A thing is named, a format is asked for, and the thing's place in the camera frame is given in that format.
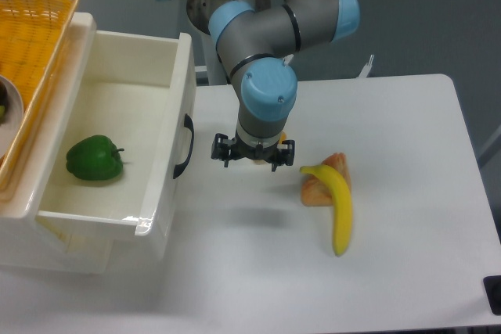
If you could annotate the white metal bracket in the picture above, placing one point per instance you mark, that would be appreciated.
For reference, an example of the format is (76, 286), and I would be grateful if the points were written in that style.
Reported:
(366, 69)

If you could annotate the white bowl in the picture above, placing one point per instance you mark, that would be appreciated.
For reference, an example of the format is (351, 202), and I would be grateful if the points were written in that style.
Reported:
(12, 113)

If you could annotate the white drawer cabinet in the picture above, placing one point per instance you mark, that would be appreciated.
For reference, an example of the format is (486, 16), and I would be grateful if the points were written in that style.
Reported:
(28, 241)

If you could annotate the yellow banana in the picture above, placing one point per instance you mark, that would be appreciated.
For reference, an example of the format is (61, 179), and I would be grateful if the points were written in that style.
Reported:
(342, 205)

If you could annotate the green bell pepper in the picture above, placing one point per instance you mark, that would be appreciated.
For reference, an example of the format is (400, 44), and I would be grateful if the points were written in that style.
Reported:
(95, 158)

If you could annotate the yellow woven basket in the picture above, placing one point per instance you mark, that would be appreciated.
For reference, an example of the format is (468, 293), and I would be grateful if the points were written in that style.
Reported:
(32, 35)

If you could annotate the black corner table clamp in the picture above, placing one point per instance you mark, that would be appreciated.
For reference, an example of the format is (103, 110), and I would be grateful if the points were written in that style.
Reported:
(492, 286)

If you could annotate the yellow bell pepper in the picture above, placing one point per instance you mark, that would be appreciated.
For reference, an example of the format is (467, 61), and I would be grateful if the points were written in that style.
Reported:
(282, 138)

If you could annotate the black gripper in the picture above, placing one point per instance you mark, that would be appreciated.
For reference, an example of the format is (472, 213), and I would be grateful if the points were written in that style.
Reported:
(246, 146)

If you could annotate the pink apple slice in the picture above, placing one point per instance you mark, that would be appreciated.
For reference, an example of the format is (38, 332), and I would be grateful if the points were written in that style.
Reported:
(314, 193)

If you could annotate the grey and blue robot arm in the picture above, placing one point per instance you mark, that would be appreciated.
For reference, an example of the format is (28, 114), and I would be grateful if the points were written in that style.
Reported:
(251, 45)

